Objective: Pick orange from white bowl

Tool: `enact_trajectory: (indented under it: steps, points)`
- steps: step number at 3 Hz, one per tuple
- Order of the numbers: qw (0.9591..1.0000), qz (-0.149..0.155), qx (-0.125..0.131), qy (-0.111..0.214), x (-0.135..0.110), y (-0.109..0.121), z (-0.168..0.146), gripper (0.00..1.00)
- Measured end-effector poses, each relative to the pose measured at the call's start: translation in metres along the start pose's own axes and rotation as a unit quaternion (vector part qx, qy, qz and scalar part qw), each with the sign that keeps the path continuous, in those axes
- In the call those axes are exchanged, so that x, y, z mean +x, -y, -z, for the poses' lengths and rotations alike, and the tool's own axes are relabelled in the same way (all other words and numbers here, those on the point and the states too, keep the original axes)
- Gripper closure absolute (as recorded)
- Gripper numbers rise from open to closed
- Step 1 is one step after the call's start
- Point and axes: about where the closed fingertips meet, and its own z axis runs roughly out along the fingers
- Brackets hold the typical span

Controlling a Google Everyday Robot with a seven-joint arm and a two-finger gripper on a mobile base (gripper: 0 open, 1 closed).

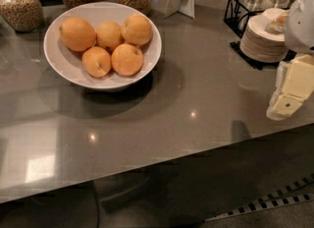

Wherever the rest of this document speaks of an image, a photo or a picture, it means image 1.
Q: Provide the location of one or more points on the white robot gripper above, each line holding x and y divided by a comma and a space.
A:
301, 26

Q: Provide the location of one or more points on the large left orange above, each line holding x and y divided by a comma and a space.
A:
77, 34

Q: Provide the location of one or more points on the white ceramic bowl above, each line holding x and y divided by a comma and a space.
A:
67, 63

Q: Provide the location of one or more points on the stack of white plates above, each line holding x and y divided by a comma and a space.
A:
260, 45

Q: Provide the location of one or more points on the black white striped tape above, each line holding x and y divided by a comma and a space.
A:
282, 197

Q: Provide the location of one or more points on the left glass cereal jar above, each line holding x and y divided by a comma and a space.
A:
22, 15

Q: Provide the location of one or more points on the black wire rack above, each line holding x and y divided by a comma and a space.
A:
236, 18

